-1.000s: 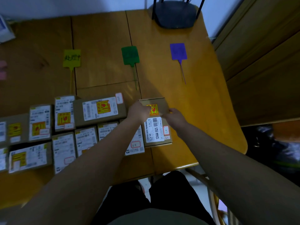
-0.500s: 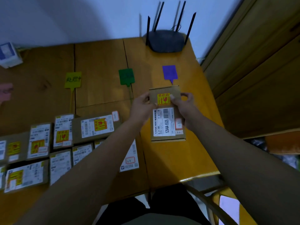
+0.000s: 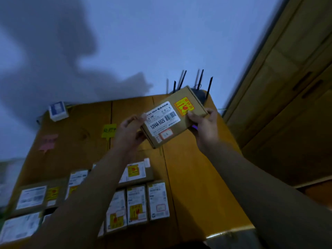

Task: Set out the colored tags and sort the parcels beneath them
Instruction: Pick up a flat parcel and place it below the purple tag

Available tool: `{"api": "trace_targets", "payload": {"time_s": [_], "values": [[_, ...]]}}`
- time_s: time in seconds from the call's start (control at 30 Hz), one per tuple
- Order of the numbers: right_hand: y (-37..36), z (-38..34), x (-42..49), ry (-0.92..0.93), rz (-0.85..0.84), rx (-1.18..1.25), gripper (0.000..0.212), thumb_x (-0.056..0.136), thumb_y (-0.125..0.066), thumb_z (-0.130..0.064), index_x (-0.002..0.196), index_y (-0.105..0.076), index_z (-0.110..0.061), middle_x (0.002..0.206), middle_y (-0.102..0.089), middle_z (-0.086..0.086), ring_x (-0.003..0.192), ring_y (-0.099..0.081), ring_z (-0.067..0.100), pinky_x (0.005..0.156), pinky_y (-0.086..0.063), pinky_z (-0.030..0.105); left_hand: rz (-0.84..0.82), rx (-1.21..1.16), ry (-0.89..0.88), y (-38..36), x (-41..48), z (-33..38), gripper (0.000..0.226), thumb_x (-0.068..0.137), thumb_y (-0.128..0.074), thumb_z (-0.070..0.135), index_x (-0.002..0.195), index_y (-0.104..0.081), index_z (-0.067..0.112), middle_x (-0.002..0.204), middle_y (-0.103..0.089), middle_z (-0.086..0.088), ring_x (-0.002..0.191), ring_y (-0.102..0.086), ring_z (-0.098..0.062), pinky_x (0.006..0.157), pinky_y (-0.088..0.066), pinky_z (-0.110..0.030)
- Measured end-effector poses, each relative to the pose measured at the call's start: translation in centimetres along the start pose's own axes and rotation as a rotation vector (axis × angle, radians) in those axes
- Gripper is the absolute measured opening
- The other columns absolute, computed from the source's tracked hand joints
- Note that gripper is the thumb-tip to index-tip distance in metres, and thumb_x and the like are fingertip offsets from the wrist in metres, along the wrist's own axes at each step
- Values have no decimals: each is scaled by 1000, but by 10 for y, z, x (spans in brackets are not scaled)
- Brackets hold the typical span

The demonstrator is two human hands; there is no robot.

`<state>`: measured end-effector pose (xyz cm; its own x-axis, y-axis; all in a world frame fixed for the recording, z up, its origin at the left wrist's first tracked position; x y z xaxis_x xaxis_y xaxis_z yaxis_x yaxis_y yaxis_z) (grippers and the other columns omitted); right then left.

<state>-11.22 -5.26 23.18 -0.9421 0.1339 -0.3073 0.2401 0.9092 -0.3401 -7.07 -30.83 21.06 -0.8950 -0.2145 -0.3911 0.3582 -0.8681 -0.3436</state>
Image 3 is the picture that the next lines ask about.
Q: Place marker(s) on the cluster of small paper boxes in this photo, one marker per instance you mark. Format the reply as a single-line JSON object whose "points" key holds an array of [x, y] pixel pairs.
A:
{"points": [[136, 204]]}

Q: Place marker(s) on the yellow label tag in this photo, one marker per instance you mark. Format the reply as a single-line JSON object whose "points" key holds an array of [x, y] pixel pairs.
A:
{"points": [[109, 130]]}

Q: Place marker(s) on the black router with antennas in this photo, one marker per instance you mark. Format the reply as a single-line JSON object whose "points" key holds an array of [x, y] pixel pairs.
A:
{"points": [[201, 97]]}

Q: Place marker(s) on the person's right forearm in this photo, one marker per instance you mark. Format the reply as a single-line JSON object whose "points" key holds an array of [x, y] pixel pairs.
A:
{"points": [[272, 199]]}

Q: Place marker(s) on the small white blue device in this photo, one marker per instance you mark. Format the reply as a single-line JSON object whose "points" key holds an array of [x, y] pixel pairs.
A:
{"points": [[58, 111]]}

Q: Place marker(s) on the wooden wardrobe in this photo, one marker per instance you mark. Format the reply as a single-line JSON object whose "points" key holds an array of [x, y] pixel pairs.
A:
{"points": [[285, 127]]}

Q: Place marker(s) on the person's left hand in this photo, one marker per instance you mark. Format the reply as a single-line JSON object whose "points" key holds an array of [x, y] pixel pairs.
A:
{"points": [[128, 137]]}

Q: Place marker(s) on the person's left forearm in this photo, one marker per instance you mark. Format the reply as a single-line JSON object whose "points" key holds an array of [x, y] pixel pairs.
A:
{"points": [[77, 204]]}

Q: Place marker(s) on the pink label tag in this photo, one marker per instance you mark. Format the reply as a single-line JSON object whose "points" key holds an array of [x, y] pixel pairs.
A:
{"points": [[48, 142]]}

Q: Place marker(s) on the person's right hand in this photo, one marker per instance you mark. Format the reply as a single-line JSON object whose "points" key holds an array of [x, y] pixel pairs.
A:
{"points": [[207, 132]]}

